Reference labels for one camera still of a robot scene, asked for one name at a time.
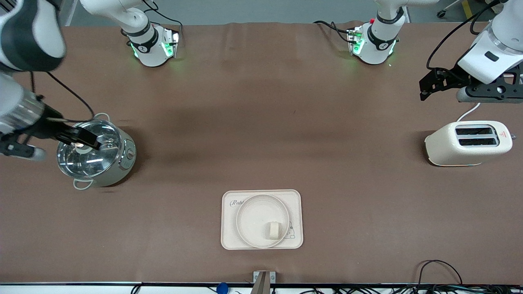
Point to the round cream plate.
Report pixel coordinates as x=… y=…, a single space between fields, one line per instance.
x=262 y=220

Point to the small cream bun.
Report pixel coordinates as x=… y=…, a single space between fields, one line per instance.
x=273 y=230

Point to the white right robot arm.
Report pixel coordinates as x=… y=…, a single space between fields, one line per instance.
x=24 y=36

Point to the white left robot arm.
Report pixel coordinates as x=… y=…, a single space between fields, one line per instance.
x=378 y=41

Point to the cream rabbit print tray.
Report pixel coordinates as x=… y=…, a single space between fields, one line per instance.
x=229 y=241

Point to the glass pot lid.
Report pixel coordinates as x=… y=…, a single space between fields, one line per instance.
x=98 y=159

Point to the steel pot with glass lid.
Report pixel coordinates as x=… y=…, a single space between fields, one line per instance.
x=122 y=163

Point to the black chair caster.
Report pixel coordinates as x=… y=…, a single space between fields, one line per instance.
x=442 y=13

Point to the cream two-slot toaster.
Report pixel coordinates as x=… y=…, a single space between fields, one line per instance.
x=466 y=149

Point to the brown table mat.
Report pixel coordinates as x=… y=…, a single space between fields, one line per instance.
x=184 y=106

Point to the small blue round object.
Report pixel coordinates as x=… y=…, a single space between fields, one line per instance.
x=222 y=288

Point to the grey metal camera bracket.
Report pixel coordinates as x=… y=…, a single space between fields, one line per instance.
x=263 y=281

